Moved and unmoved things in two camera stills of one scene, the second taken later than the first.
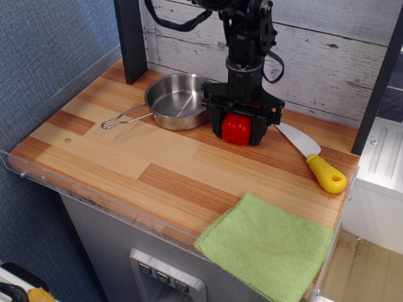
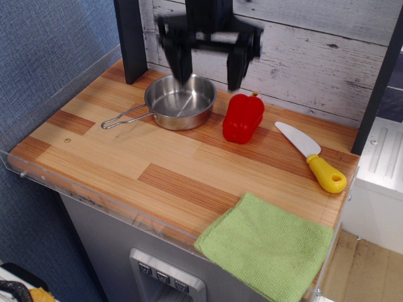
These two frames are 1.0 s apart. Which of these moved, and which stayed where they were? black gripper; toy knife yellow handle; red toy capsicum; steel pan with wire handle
Moved: black gripper
Stayed: red toy capsicum; toy knife yellow handle; steel pan with wire handle
